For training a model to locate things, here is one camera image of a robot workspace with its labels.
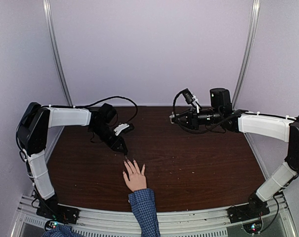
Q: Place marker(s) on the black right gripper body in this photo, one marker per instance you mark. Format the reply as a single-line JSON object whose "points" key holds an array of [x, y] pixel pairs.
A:
{"points": [[194, 117]]}

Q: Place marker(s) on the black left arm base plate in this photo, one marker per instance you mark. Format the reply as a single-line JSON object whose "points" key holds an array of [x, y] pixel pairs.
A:
{"points": [[59, 214]]}

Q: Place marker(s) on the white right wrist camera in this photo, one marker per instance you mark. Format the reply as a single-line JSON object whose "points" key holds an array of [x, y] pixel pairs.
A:
{"points": [[191, 99]]}

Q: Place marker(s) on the right aluminium frame post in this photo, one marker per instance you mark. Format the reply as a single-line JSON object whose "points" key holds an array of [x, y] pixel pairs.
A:
{"points": [[248, 49]]}

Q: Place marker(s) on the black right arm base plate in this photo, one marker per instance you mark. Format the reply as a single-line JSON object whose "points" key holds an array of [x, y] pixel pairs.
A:
{"points": [[248, 213]]}

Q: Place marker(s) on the aluminium frame post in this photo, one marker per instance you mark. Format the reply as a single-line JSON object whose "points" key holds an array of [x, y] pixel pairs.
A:
{"points": [[55, 50], [248, 49]]}

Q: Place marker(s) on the blue checkered shirt sleeve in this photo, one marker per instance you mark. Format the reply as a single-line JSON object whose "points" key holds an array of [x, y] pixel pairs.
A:
{"points": [[143, 207]]}

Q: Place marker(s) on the clear nail polish bottle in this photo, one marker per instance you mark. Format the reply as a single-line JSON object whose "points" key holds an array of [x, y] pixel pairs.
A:
{"points": [[172, 117]]}

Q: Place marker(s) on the slotted aluminium base rail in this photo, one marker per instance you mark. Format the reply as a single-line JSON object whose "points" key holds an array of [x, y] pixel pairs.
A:
{"points": [[202, 223]]}

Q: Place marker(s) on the left aluminium frame post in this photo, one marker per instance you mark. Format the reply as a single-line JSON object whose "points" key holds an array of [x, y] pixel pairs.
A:
{"points": [[55, 50]]}

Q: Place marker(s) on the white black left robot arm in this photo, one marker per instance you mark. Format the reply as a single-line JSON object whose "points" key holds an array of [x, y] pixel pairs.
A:
{"points": [[31, 136]]}

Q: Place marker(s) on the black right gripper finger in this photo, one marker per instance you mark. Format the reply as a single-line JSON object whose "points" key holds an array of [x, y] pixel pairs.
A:
{"points": [[182, 115], [181, 123]]}

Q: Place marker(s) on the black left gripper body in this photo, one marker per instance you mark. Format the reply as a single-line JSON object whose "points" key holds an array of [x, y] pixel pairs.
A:
{"points": [[112, 143]]}

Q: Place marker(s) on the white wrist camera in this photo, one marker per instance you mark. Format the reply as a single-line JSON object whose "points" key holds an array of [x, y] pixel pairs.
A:
{"points": [[191, 99], [123, 128]]}

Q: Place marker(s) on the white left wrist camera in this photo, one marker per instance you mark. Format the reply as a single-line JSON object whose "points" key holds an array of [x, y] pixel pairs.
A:
{"points": [[123, 128]]}

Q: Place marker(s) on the mannequin hand with painted nails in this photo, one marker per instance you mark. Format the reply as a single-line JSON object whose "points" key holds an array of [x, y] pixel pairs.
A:
{"points": [[134, 176]]}

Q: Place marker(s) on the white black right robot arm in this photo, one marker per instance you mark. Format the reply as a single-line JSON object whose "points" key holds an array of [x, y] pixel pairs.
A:
{"points": [[286, 129]]}

